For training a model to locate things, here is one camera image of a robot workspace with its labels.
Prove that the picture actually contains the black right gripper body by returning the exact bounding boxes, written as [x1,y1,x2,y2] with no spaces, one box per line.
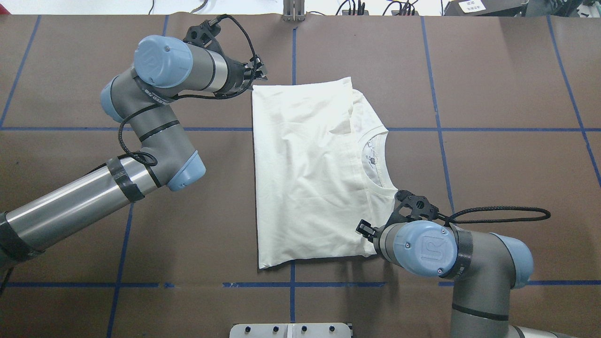
[367,224,388,245]

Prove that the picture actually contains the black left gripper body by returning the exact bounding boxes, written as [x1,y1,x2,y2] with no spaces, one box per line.
[227,57,257,95]

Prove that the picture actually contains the cream long sleeve shirt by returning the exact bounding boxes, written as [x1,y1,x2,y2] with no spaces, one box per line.
[252,77,397,269]

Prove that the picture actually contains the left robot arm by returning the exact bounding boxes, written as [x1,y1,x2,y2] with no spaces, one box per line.
[1,35,266,272]

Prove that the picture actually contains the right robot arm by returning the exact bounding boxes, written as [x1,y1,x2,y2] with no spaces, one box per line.
[356,220,564,338]

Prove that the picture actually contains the black box with label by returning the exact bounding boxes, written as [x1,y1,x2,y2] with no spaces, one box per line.
[443,0,529,17]

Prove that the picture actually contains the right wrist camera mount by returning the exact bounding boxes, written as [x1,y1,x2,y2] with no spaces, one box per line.
[385,190,440,225]

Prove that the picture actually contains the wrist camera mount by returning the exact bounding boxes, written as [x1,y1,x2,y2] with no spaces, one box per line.
[183,19,221,51]
[385,190,440,225]

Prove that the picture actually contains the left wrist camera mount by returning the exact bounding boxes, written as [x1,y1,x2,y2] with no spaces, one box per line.
[183,19,221,51]

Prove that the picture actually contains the aluminium frame post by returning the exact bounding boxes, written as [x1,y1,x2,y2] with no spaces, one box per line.
[282,0,306,22]

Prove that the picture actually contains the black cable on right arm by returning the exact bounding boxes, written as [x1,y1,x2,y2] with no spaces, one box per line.
[437,207,552,227]

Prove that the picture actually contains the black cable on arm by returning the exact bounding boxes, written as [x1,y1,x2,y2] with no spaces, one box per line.
[437,207,552,227]
[117,14,262,167]

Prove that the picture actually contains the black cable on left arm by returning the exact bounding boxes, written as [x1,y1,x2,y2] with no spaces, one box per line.
[117,14,262,167]

